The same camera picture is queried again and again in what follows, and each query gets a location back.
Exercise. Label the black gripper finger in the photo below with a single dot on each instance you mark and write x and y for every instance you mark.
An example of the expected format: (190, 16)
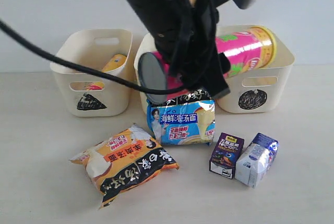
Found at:
(215, 85)

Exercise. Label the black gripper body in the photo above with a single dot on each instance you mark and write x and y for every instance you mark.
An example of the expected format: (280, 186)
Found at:
(186, 40)

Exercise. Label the pink Lays chips can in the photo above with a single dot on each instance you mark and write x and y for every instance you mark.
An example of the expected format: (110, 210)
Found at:
(243, 51)

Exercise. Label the purple juice carton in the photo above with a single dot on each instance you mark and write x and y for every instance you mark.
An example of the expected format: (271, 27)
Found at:
(225, 155)

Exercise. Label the yellow Lays chips can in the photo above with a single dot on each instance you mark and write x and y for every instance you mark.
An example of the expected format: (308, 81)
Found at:
(115, 62)

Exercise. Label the white blue milk carton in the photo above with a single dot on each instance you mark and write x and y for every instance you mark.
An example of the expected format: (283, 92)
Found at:
(256, 160)

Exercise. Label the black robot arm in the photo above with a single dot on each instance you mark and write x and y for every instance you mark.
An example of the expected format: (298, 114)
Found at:
(148, 11)

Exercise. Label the blue instant noodle packet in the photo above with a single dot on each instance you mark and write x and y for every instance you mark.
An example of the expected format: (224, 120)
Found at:
(184, 120)

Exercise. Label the right cream plastic bin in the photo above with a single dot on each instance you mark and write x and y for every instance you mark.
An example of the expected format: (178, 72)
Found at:
(258, 90)

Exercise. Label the cream plastic bin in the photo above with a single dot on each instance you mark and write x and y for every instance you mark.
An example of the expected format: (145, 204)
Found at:
(90, 96)
(152, 72)
(258, 90)

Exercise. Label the middle cream plastic bin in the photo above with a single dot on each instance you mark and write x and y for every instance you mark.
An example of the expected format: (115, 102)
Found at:
(152, 72)

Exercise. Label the orange instant noodle packet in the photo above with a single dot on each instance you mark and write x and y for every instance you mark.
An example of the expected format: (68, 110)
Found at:
(124, 161)

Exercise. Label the left cream plastic bin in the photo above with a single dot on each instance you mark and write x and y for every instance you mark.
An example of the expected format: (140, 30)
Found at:
(90, 96)

